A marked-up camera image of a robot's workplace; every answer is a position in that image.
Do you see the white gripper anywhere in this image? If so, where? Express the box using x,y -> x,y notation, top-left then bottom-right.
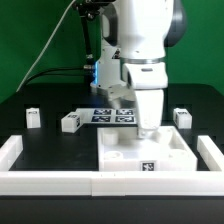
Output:
122,63 -> 168,139

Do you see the white square tabletop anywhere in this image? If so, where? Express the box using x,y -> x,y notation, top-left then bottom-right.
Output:
97,126 -> 197,171

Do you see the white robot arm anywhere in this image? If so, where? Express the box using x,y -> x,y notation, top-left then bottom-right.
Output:
91,0 -> 186,138

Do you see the white U-shaped fence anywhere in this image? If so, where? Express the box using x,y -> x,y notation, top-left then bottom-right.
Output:
0,135 -> 224,196

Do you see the white marker base plate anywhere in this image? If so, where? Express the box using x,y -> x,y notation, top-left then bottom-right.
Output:
77,108 -> 136,124

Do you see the black cable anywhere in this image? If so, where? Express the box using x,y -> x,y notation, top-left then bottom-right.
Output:
23,67 -> 87,86

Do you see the white cable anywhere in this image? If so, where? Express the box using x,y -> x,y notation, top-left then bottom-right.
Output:
15,0 -> 78,93

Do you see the black camera stand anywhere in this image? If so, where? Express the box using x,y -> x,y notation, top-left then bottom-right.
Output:
72,0 -> 115,82

